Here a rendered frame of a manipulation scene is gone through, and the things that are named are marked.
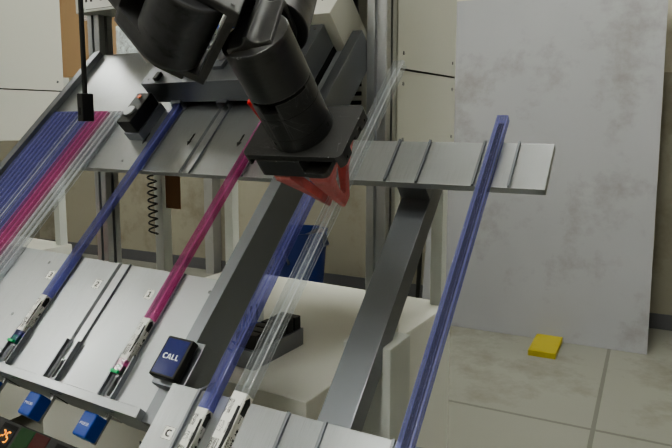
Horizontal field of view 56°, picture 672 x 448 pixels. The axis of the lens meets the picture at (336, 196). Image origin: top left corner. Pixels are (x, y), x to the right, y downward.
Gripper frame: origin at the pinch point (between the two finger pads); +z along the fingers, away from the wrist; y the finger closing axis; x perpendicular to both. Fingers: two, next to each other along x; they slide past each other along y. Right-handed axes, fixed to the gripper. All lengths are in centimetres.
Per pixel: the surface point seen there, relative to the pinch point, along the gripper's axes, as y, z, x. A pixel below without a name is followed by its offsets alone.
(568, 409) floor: 1, 198, -65
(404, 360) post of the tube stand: -3.3, 21.8, 6.1
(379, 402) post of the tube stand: -2.0, 21.8, 11.6
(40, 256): 62, 19, 2
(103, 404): 29.4, 16.1, 21.6
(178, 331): 26.1, 17.8, 10.0
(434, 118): 18, 49, -63
